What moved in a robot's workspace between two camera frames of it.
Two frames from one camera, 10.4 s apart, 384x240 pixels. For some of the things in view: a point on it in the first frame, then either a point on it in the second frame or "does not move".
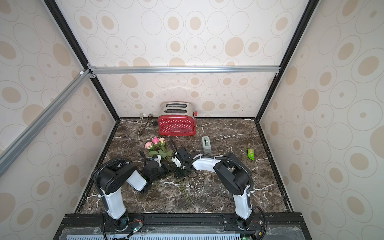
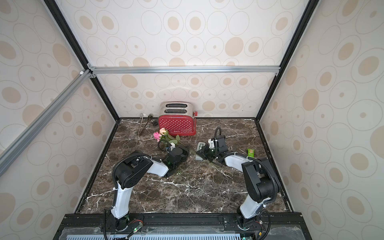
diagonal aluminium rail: [17, 146] does not move
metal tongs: [141, 115] does not move
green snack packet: [251, 154] does not move
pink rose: [147, 144] to [157, 136]
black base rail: [182, 226] does not move
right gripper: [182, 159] to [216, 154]
